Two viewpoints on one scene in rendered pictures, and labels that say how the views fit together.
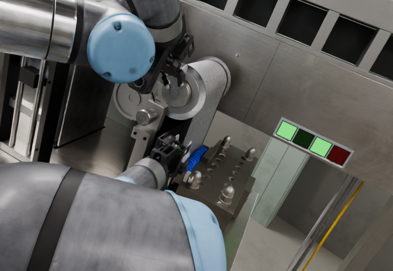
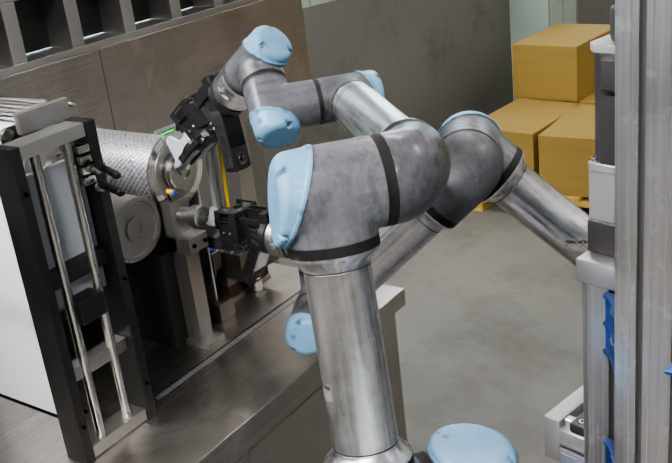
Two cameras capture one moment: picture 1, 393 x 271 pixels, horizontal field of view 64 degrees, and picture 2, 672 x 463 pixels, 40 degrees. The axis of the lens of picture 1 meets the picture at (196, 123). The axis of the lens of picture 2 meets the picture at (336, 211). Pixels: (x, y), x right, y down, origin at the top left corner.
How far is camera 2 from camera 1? 152 cm
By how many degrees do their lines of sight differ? 61
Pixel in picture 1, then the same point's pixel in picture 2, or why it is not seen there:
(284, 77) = (127, 85)
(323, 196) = not seen: hidden behind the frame
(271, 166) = not seen: outside the picture
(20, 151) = (120, 423)
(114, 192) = (464, 124)
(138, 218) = (477, 121)
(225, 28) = (33, 83)
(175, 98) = (185, 175)
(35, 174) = (464, 135)
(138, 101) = (145, 224)
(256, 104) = not seen: hidden behind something
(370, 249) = (263, 193)
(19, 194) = (477, 137)
